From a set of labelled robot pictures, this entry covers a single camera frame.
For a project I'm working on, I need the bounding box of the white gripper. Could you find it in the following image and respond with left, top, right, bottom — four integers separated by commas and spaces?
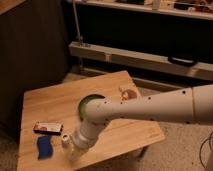
72, 118, 104, 149

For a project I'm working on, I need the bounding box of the clear plastic bottle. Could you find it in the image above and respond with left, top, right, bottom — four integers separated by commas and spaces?
61, 134, 87, 161

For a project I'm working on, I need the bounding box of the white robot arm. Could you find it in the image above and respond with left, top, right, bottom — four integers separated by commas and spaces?
73, 84, 213, 149

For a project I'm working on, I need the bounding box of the green bowl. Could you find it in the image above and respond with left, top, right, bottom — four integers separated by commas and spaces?
78, 94, 105, 121

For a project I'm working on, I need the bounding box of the red white snack bar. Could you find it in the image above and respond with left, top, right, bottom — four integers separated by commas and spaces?
33, 122, 63, 135

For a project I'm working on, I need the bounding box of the wooden table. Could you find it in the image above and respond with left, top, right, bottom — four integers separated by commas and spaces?
17, 71, 165, 171

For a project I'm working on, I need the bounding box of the blue sponge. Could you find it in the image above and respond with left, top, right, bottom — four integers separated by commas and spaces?
37, 135, 53, 159

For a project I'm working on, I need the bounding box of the white cup with spoon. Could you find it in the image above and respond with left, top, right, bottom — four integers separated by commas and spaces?
120, 88, 137, 101

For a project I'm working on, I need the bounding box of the metal pole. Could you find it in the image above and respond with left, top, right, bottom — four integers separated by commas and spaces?
72, 0, 83, 46

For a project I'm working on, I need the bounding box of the cluttered upper shelf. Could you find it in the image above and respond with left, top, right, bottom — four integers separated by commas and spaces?
73, 0, 213, 21

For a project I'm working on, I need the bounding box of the grey metal drawer rail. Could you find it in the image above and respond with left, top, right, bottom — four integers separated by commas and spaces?
69, 41, 213, 81

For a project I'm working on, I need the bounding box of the black drawer handle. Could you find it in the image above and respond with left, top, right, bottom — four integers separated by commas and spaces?
168, 57, 198, 67

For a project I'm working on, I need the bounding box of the black cable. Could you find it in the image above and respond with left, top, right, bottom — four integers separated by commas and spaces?
198, 131, 213, 169

